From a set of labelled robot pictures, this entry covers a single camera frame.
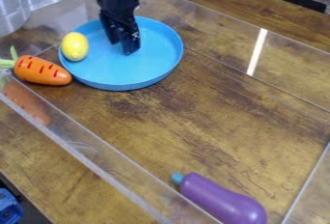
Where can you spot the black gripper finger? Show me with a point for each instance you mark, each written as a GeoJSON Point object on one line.
{"type": "Point", "coordinates": [130, 38]}
{"type": "Point", "coordinates": [110, 25]}

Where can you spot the yellow toy lemon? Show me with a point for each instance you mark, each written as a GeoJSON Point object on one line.
{"type": "Point", "coordinates": [76, 46]}

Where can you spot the blue round tray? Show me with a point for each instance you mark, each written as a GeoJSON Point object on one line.
{"type": "Point", "coordinates": [109, 70]}

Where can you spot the orange toy carrot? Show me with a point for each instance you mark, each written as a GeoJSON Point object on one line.
{"type": "Point", "coordinates": [37, 70]}

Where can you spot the purple toy eggplant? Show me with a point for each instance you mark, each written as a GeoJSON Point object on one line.
{"type": "Point", "coordinates": [231, 207]}

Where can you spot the blue object at corner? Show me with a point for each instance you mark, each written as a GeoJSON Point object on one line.
{"type": "Point", "coordinates": [12, 211]}

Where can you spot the clear acrylic enclosure wall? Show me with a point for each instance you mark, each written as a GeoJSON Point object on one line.
{"type": "Point", "coordinates": [241, 115]}

